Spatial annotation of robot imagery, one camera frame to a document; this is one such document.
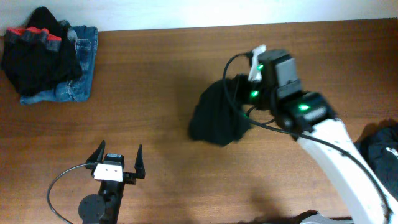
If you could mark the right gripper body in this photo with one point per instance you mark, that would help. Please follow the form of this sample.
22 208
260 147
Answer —
257 93

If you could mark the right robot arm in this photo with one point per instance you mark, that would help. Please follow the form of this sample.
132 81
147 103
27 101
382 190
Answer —
309 118

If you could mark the black garment with red trim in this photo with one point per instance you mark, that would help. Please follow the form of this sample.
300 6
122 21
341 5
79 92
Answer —
41 55

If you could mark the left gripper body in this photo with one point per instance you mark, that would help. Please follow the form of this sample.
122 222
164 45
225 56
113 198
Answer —
129 178

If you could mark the black t-shirt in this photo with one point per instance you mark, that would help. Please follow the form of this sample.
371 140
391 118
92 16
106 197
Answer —
217 116

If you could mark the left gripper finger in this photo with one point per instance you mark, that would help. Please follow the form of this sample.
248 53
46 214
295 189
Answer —
140 171
97 155

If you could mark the dark garment with white logo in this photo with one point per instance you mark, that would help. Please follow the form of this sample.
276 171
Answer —
379 150

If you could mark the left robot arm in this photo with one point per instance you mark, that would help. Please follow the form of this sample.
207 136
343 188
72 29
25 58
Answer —
103 207

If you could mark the folded blue denim jeans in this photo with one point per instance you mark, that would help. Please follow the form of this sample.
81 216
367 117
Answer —
85 42

